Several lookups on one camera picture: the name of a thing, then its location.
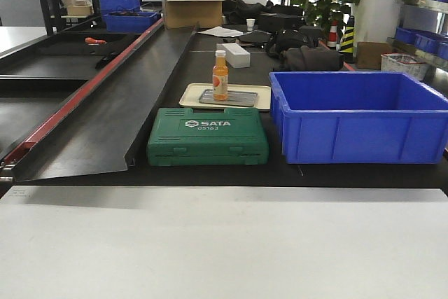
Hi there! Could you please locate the small grey metal tray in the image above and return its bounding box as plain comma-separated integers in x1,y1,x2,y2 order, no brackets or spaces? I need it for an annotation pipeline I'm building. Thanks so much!
199,89,258,107

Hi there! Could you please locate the cream plastic tray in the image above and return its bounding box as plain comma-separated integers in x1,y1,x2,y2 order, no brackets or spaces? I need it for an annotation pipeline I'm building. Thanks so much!
179,83,271,111

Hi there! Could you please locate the green SATA tool case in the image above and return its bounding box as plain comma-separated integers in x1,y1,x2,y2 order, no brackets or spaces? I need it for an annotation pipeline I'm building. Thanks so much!
146,108,269,166

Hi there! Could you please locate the orange juice bottle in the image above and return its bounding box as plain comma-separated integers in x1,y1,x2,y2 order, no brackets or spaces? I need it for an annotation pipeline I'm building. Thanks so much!
212,50,228,101

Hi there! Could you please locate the white rectangular box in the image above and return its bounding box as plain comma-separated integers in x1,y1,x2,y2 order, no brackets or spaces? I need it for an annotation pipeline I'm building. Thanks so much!
216,43,251,69

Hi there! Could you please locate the large blue plastic bin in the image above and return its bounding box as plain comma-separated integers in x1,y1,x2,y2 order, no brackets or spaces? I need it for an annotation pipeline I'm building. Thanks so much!
269,71,447,164

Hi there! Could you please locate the black bag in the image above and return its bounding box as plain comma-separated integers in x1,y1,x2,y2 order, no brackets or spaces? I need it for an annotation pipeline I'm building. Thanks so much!
265,25,323,58

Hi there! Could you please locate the dark folded jacket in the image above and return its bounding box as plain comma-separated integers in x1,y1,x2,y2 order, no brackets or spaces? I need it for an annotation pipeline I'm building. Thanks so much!
273,46,344,71

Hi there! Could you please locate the white paper cup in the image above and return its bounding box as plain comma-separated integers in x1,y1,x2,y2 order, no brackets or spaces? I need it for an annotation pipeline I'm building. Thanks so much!
246,18,256,32

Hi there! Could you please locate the black equipment case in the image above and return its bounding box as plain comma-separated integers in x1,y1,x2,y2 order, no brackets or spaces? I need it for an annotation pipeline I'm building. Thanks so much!
257,13,306,33

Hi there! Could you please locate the black metal chute panel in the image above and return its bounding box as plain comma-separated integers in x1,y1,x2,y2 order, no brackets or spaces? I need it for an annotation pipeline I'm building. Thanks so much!
12,27,195,182

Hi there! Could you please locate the large cardboard box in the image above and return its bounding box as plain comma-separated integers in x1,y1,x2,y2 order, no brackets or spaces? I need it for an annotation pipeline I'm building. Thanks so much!
162,0,224,29

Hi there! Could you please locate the orange white traffic cone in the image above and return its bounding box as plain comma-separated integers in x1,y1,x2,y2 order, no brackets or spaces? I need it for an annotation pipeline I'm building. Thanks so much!
327,20,338,50

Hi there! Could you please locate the blue bin on conveyor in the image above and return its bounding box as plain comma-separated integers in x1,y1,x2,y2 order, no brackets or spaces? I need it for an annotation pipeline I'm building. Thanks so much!
102,11,161,33

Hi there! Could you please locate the stacked blue bin behind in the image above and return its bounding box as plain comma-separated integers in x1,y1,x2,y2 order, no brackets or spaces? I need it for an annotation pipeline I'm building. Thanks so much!
99,0,141,14

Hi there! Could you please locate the brown cardboard box floor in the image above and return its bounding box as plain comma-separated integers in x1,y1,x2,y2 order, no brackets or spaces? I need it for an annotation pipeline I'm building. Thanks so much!
356,41,393,70

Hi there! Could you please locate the white mesh basket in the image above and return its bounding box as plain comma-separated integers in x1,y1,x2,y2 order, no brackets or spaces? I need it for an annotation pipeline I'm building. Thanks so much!
381,53,429,81

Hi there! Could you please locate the yellow black striped post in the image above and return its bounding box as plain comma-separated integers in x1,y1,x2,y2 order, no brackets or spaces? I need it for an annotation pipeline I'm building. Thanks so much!
339,15,355,63

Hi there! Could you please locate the orange handled tool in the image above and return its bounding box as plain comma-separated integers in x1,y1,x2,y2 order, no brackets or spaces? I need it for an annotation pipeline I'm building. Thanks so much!
85,37,107,45

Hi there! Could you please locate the red conveyor rail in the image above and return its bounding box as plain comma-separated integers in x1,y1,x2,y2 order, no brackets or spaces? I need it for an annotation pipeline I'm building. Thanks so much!
1,18,164,169

